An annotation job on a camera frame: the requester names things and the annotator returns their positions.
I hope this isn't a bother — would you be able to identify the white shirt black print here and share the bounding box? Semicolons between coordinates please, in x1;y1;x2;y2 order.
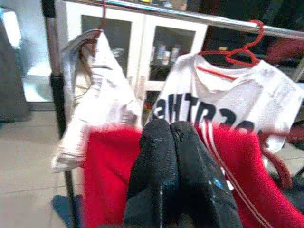
147;51;304;155

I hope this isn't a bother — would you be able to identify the red white-striped garment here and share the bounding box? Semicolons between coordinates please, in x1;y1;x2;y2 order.
82;123;304;228

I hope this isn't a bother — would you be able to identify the white striped shirt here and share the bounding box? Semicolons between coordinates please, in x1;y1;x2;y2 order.
51;29;143;174

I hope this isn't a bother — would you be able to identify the red plastic hanger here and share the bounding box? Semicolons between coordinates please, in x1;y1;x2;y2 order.
98;0;108;34
257;128;304;190
198;19;267;68

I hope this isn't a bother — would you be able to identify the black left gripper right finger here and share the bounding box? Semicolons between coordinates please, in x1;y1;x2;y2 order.
166;121;243;228

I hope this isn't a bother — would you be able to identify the chrome clothes rack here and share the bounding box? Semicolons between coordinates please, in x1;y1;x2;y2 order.
40;0;304;228

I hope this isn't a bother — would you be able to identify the grey curtain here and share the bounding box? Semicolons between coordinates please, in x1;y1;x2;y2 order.
0;28;32;123

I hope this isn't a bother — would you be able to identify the white glass-door cabinet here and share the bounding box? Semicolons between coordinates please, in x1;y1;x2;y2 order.
56;0;209;124

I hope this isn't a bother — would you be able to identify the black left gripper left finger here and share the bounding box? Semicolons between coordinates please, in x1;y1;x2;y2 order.
123;119;179;228

